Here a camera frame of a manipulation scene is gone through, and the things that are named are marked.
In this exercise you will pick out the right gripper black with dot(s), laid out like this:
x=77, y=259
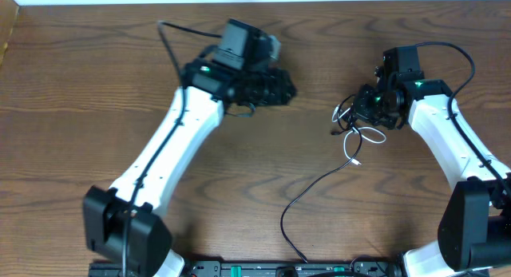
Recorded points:
x=360, y=108

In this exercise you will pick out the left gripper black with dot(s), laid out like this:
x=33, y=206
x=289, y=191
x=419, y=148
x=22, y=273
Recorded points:
x=278, y=87

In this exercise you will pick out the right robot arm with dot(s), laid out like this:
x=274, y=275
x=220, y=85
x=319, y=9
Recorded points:
x=474, y=233

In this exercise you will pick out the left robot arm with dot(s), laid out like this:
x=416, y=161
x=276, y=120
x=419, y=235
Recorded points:
x=124, y=223

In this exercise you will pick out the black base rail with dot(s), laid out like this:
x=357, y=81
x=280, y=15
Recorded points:
x=357, y=267

